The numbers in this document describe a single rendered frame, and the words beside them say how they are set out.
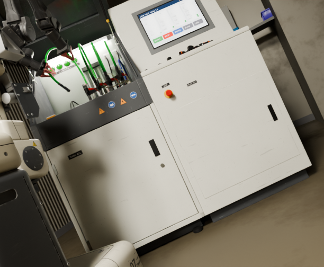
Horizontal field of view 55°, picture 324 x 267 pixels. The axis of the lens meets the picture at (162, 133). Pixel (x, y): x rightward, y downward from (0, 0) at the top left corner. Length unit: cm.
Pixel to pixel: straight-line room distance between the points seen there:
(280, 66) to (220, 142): 252
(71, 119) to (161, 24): 90
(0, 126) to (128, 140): 75
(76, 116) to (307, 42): 247
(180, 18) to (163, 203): 123
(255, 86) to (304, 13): 175
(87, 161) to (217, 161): 75
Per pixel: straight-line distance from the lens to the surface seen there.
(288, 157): 199
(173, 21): 226
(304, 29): 356
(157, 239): 197
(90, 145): 184
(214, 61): 191
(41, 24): 177
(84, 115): 185
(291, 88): 425
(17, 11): 149
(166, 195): 184
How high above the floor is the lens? 59
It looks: level
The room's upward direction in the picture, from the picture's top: 24 degrees counter-clockwise
